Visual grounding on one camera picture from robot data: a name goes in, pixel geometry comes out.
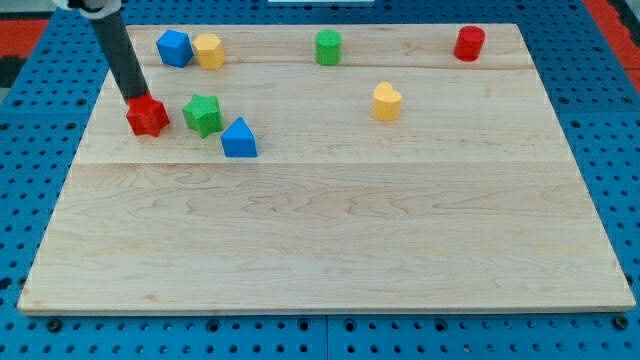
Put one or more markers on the green cylinder block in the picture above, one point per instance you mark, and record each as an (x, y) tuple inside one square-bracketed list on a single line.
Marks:
[(328, 47)]

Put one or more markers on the yellow heart block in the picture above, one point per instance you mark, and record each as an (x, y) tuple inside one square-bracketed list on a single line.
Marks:
[(386, 102)]

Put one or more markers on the blue cube block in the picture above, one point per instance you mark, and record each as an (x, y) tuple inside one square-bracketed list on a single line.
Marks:
[(174, 48)]

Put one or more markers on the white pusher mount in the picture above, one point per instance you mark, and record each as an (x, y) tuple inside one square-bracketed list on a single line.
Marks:
[(90, 9)]

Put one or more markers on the green star block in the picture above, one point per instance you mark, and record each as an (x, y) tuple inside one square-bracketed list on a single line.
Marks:
[(203, 115)]

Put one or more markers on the light wooden board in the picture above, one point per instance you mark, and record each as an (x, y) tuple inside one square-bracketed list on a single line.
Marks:
[(470, 202)]

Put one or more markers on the blue triangle block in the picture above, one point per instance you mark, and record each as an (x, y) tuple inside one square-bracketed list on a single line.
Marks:
[(238, 140)]

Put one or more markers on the red cylinder block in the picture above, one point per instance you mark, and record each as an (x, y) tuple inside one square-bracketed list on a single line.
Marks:
[(469, 43)]

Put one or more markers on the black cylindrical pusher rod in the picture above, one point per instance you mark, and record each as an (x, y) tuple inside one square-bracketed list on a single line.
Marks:
[(116, 45)]

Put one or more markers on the yellow hexagon block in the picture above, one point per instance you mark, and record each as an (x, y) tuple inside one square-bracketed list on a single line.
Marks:
[(209, 51)]

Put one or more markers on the red star block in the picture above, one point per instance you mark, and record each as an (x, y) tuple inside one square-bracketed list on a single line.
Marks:
[(146, 115)]

